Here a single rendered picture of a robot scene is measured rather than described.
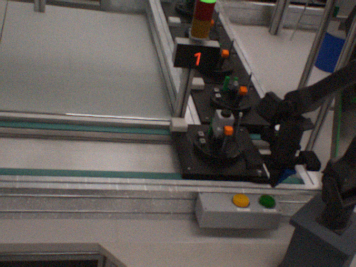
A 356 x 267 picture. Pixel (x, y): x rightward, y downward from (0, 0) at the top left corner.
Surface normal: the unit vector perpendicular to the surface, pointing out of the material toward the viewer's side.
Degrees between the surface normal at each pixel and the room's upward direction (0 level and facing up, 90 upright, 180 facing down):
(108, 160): 0
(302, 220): 0
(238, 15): 90
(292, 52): 0
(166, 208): 90
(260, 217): 90
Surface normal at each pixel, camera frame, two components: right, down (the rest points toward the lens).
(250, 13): 0.16, 0.57
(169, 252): 0.17, -0.82
